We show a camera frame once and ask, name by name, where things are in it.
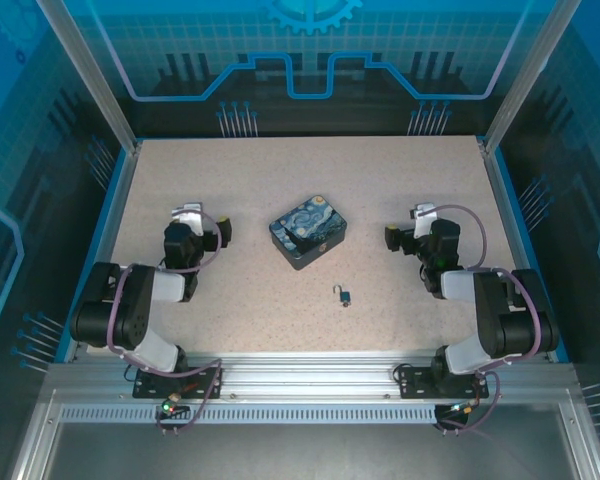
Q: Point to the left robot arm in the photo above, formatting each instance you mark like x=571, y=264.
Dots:
x=135, y=310

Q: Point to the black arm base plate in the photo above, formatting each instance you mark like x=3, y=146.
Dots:
x=412, y=382
x=150, y=385

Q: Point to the blue table edge strip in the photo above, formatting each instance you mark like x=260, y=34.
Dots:
x=517, y=210
x=109, y=210

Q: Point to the aluminium frame post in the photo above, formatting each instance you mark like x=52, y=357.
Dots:
x=525, y=75
x=91, y=75

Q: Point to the aluminium front rail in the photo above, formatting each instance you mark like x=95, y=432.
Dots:
x=305, y=375

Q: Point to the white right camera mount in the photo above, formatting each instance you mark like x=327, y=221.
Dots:
x=422, y=227

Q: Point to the small padlock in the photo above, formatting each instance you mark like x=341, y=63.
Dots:
x=345, y=296

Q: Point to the small circuit board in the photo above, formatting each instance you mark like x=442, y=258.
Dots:
x=460, y=407
x=172, y=406

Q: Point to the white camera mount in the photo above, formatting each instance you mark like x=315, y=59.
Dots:
x=194, y=225
x=422, y=227

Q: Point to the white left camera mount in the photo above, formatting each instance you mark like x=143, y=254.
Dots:
x=194, y=225

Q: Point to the painted tin box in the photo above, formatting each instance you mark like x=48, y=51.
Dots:
x=305, y=225

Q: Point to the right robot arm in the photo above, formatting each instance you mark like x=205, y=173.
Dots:
x=500, y=320

